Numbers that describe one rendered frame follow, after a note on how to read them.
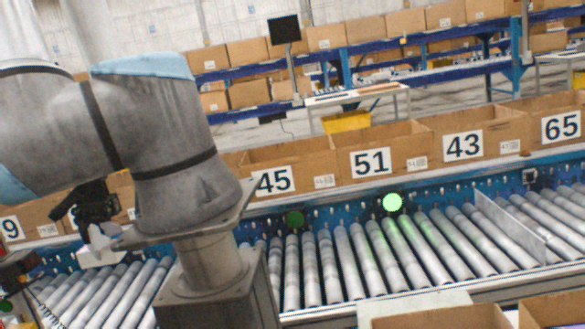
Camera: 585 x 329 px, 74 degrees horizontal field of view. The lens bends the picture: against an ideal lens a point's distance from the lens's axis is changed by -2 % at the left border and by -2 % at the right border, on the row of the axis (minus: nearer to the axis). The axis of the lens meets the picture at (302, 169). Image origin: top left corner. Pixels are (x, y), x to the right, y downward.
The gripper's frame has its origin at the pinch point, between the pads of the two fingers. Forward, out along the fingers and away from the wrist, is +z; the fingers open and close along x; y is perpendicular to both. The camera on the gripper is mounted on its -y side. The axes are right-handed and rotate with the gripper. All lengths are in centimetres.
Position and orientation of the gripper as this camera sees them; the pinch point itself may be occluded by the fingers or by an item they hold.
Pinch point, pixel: (101, 249)
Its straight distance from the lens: 116.9
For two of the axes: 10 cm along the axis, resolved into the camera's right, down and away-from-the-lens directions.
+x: -0.2, -2.8, 9.6
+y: 9.8, -1.8, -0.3
